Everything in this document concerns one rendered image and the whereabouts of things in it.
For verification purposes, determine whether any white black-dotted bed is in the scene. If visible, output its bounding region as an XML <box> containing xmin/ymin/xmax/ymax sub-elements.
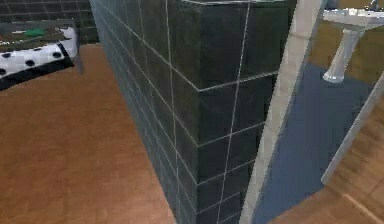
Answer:
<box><xmin>0</xmin><ymin>19</ymin><xmax>85</xmax><ymax>92</ymax></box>

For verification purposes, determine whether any green object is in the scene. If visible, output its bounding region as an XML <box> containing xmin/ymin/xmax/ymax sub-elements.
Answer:
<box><xmin>23</xmin><ymin>27</ymin><xmax>47</xmax><ymax>38</ymax></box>

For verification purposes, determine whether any white pedestal sink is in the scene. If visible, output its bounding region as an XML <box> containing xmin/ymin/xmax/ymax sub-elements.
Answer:
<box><xmin>321</xmin><ymin>0</ymin><xmax>384</xmax><ymax>84</ymax></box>

